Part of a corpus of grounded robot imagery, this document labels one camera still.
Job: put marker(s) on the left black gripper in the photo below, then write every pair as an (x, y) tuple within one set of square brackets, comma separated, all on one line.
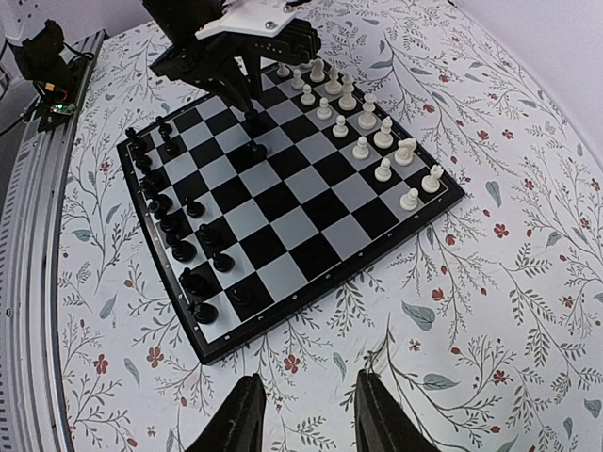
[(217, 45)]

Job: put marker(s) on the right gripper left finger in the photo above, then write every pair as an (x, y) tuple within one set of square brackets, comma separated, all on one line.
[(238, 423)]

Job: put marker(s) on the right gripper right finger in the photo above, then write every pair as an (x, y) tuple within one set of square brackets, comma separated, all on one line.
[(380, 422)]

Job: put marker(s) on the black chess pawn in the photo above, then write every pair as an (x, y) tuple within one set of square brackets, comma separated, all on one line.
[(194, 208), (257, 151), (242, 295)]

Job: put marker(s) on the black chess rook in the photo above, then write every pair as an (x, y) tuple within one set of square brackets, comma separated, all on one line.
[(203, 312)]

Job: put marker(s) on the black and grey chessboard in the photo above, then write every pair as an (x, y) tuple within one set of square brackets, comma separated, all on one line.
[(254, 232)]

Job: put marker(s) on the black chess piece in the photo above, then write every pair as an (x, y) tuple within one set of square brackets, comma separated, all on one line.
[(160, 205)]

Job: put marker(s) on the row of white chess pieces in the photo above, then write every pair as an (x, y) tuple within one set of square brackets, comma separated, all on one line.
[(323, 151)]

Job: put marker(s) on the floral patterned table mat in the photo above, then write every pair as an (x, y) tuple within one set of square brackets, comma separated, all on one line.
[(486, 327)]

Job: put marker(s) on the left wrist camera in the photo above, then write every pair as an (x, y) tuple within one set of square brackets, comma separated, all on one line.
[(269, 29)]

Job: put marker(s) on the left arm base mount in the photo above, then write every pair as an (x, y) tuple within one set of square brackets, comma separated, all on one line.
[(56, 70)]

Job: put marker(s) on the front aluminium rail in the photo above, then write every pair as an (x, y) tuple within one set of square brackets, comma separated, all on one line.
[(33, 411)]

